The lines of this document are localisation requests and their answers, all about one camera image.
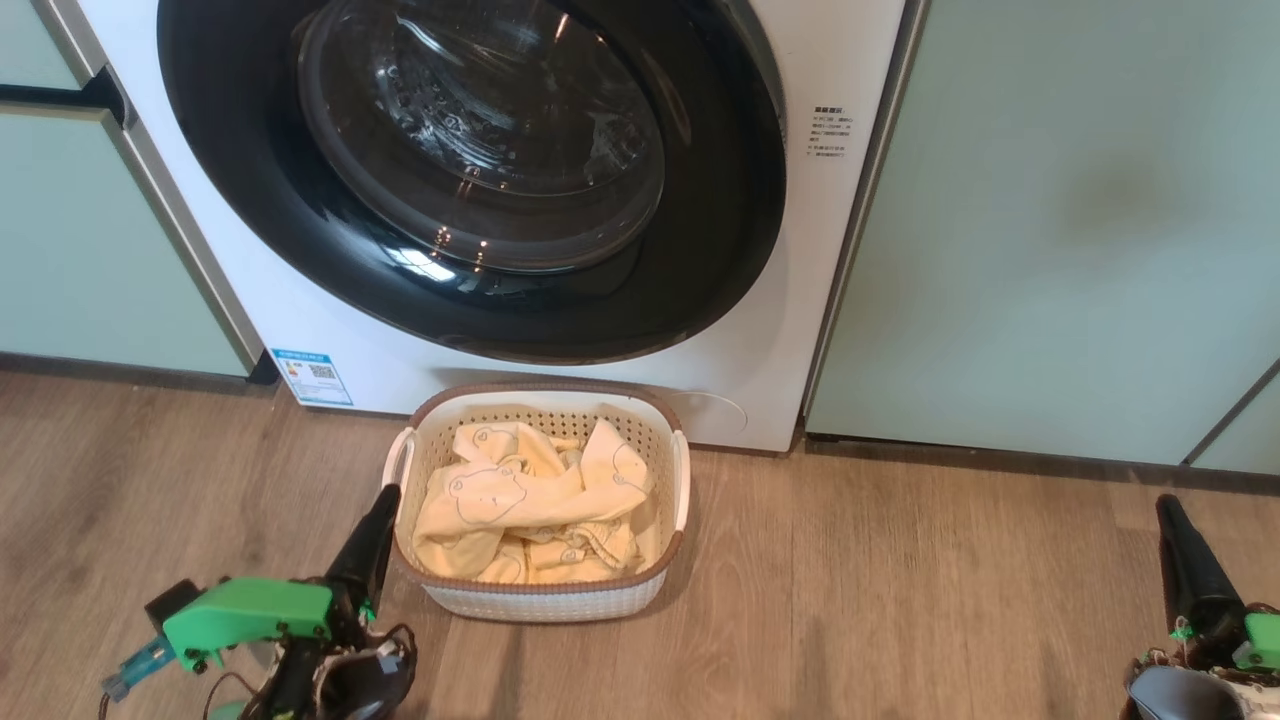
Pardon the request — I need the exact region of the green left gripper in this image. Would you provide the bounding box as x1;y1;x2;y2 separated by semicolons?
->
162;485;403;673

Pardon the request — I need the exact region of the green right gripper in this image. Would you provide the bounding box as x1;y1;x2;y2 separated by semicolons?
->
1157;495;1280;674

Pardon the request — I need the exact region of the cream yellow bear print garment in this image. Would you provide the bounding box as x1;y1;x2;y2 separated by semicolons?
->
412;418;661;586

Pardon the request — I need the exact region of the washing machine glass door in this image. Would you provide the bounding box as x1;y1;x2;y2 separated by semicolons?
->
157;0;788;366

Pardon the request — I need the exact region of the white perforated basket brown rim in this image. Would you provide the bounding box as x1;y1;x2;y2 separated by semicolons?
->
382;378;691;623

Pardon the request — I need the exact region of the white front-load washing machine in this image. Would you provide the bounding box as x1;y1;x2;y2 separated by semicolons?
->
75;0;908;453

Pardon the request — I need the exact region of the narrow pale green cabinet panel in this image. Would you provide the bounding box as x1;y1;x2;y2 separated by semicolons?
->
1190;370;1280;476

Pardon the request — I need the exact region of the blue energy label sticker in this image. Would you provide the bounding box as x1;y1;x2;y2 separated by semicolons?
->
270;347;354;408

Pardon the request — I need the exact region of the long dark baseboard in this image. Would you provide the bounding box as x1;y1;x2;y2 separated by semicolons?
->
805;432;1280;496

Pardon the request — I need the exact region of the short dark baseboard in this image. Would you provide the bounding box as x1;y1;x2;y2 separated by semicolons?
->
0;350;281;396

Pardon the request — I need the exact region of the wide pale green cabinet panel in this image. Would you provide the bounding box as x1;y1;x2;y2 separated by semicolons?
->
808;0;1280;466

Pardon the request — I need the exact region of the round white filter cover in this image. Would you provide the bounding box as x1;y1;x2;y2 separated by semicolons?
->
660;390;749;436

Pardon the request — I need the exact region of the short pale green drawer front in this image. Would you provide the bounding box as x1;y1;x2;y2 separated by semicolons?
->
0;0;86;91

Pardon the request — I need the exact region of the blue camera cable plug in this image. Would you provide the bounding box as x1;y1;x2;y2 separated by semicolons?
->
100;635;176;701

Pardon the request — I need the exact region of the black cabinet handle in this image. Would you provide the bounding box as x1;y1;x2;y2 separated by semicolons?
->
0;68;136;129

